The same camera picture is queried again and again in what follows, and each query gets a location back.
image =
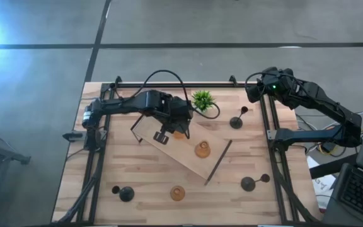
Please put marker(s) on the amber ribbed glass candle holder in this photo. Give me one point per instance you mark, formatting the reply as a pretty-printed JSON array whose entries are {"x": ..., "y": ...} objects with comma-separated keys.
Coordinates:
[
  {"x": 179, "y": 135},
  {"x": 177, "y": 193},
  {"x": 202, "y": 149}
]

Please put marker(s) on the black metal candlestick holder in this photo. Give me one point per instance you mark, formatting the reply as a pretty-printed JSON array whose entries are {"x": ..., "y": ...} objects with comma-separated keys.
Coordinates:
[
  {"x": 248, "y": 183},
  {"x": 236, "y": 122}
]

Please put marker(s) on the white paper sheet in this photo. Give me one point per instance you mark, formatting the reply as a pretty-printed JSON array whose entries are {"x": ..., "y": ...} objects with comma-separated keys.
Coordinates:
[{"x": 323, "y": 189}]

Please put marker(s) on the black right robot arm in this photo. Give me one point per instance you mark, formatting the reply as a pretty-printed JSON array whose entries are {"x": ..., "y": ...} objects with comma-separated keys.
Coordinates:
[{"x": 320, "y": 104}]

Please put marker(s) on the black power brick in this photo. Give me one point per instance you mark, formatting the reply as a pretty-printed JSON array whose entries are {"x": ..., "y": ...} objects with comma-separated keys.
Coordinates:
[{"x": 329, "y": 147}]

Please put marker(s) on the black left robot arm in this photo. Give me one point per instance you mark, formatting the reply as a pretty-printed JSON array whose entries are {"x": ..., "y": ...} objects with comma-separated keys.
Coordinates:
[{"x": 121, "y": 105}]

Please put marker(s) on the black aluminium table frame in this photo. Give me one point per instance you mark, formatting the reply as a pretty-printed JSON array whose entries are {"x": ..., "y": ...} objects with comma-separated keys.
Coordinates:
[{"x": 216, "y": 85}]

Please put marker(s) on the grey metal corner bracket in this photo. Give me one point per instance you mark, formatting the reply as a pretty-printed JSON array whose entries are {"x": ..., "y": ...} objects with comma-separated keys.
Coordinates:
[{"x": 271, "y": 134}]

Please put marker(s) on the green plant in white pot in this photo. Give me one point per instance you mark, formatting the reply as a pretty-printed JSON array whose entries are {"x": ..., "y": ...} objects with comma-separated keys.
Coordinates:
[{"x": 203, "y": 100}]

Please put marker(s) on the tall black candlestick holder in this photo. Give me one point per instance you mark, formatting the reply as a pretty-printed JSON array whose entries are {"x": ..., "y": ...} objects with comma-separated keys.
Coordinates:
[{"x": 112, "y": 85}]

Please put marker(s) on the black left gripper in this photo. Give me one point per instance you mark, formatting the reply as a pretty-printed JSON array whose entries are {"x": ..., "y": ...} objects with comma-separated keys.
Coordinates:
[{"x": 178, "y": 112}]

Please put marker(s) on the black side mount bracket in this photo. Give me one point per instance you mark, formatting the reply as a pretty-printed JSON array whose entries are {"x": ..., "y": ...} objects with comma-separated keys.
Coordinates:
[{"x": 72, "y": 136}]

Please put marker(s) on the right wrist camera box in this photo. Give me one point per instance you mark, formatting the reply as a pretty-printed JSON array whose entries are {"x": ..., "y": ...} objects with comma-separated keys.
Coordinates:
[{"x": 270, "y": 72}]

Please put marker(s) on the wooden shelf with black legs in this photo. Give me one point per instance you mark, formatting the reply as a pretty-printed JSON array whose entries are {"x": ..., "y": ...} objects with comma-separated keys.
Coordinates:
[{"x": 181, "y": 153}]

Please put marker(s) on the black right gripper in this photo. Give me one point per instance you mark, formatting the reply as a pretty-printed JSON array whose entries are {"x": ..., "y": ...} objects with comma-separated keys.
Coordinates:
[{"x": 271, "y": 89}]

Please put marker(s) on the short black candlestick holder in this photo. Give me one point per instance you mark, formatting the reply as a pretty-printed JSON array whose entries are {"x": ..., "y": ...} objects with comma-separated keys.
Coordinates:
[{"x": 126, "y": 194}]

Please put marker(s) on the black bar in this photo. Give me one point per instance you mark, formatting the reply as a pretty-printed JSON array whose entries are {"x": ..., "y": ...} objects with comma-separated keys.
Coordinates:
[{"x": 332, "y": 167}]

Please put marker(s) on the grey laptop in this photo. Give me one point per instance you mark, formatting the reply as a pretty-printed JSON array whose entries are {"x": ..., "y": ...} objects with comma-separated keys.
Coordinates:
[{"x": 361, "y": 192}]

